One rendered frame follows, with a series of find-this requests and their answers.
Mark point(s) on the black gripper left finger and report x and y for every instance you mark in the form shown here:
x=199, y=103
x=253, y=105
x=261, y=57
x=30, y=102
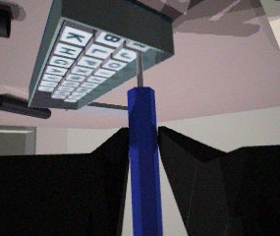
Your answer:
x=96, y=181

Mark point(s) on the keyboard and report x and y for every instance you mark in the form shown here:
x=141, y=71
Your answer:
x=90, y=47

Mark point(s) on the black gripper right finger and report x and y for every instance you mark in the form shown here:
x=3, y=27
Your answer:
x=211, y=186

